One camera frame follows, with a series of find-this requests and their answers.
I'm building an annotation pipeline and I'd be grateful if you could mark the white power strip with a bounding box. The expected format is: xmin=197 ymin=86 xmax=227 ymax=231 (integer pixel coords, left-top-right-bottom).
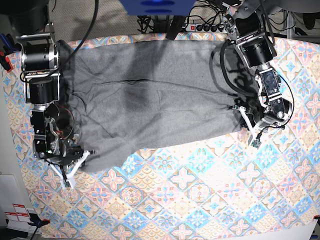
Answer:
xmin=181 ymin=22 xmax=227 ymax=34

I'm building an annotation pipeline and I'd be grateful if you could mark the white box with red labels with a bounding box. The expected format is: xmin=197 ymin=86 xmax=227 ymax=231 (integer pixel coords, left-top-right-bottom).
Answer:
xmin=0 ymin=174 xmax=36 ymax=235

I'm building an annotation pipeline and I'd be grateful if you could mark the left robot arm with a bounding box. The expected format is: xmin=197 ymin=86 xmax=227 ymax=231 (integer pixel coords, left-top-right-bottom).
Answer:
xmin=219 ymin=0 xmax=295 ymax=149

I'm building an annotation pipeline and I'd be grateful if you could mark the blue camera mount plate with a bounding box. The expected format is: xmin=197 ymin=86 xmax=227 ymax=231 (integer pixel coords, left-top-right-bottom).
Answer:
xmin=120 ymin=0 xmax=196 ymax=16

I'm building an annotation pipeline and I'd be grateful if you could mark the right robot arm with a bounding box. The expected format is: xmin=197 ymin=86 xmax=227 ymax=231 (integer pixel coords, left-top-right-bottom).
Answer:
xmin=10 ymin=0 xmax=94 ymax=189

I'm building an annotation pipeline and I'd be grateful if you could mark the grey T-shirt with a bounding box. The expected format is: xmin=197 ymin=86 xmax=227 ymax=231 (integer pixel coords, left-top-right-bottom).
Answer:
xmin=61 ymin=40 xmax=258 ymax=173

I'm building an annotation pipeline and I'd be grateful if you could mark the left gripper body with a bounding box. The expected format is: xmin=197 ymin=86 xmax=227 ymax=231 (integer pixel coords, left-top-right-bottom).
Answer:
xmin=232 ymin=105 xmax=285 ymax=148

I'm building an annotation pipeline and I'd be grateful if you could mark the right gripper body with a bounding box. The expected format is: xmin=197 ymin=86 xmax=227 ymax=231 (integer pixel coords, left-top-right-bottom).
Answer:
xmin=46 ymin=150 xmax=95 ymax=189

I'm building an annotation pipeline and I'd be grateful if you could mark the patterned tile tablecloth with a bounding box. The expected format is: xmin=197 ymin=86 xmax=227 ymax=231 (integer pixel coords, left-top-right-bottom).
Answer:
xmin=0 ymin=38 xmax=320 ymax=240

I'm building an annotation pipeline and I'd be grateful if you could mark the black centre post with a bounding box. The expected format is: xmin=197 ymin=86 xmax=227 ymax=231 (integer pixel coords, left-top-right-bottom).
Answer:
xmin=165 ymin=15 xmax=186 ymax=41

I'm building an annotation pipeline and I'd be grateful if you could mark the red clamp left top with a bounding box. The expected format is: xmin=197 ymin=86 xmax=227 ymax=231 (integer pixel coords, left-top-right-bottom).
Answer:
xmin=0 ymin=55 xmax=13 ymax=73

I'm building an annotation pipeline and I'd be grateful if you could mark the blue clamp bottom left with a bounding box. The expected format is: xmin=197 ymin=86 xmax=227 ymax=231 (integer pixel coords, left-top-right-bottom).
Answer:
xmin=27 ymin=217 xmax=50 ymax=228

